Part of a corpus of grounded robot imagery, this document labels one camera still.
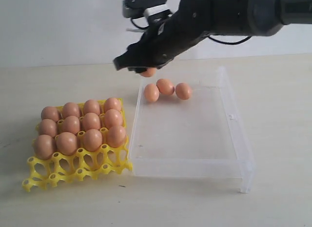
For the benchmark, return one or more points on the brown egg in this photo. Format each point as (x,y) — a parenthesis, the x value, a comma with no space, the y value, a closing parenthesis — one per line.
(44,147)
(91,121)
(48,127)
(92,140)
(112,103)
(50,112)
(165,87)
(183,91)
(91,106)
(151,93)
(67,143)
(112,118)
(71,124)
(116,136)
(71,109)
(149,72)

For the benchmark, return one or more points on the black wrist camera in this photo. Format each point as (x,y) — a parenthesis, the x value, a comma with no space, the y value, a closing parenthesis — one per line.
(134,9)

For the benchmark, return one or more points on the clear plastic box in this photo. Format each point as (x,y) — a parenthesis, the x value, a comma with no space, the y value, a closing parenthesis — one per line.
(202,137)

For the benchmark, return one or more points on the yellow plastic egg tray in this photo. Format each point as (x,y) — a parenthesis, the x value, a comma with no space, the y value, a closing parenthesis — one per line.
(62,168)

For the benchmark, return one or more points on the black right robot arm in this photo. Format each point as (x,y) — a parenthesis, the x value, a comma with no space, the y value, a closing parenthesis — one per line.
(245,18)

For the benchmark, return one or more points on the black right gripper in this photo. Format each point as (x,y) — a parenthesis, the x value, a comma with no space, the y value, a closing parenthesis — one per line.
(160,44)

